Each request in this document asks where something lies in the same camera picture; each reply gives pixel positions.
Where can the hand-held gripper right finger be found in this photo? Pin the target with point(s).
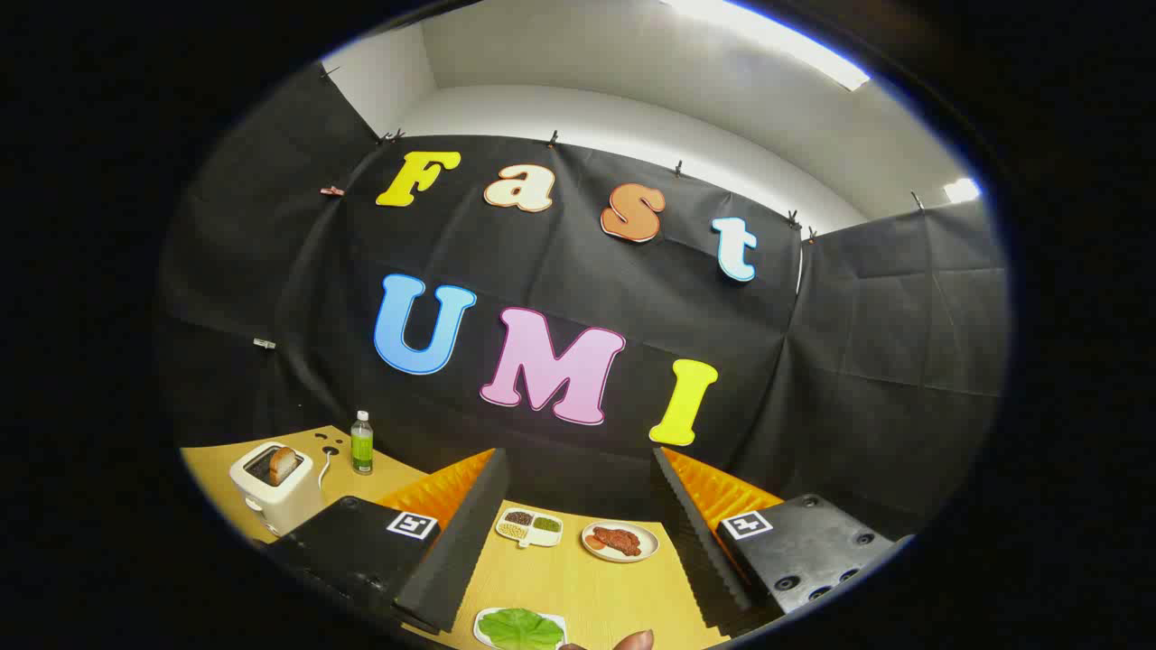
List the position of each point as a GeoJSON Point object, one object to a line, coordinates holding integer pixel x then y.
{"type": "Point", "coordinates": [700, 551]}

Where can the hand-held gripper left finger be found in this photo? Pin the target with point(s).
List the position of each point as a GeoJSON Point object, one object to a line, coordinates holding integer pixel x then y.
{"type": "Point", "coordinates": [461, 551]}

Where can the green lettuce leaf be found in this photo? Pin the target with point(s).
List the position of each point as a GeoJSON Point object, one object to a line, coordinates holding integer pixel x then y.
{"type": "Point", "coordinates": [519, 630]}

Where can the toasted bread slice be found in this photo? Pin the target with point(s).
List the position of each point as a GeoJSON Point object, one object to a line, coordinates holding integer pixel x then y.
{"type": "Point", "coordinates": [284, 466]}

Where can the round white steak plate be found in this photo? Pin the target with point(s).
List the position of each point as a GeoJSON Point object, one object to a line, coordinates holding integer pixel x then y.
{"type": "Point", "coordinates": [647, 542]}

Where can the white divided bean dish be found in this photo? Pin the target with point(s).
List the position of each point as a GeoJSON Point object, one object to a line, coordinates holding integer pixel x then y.
{"type": "Point", "coordinates": [528, 540]}

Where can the white square plate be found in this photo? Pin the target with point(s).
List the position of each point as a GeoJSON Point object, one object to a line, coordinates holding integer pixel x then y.
{"type": "Point", "coordinates": [482, 623]}

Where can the brown steak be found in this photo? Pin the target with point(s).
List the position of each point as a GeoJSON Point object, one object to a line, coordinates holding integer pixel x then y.
{"type": "Point", "coordinates": [619, 540]}

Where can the green label drink bottle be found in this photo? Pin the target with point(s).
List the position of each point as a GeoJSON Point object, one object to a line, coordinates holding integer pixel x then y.
{"type": "Point", "coordinates": [362, 451]}

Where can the cream white toaster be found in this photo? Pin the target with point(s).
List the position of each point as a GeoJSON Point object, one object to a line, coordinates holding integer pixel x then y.
{"type": "Point", "coordinates": [289, 506]}

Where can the small ceiling light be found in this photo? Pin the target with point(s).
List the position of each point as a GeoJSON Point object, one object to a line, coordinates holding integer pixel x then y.
{"type": "Point", "coordinates": [963, 190]}

